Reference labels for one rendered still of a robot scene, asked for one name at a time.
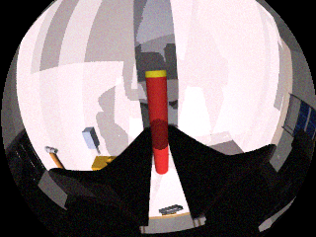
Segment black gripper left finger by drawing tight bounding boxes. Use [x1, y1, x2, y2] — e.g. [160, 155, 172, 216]
[48, 126, 153, 226]

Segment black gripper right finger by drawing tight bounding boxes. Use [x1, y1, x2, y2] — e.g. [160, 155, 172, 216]
[169, 125, 276, 221]

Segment red cylinder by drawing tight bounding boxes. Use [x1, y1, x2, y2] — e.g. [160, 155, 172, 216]
[145, 71, 169, 174]

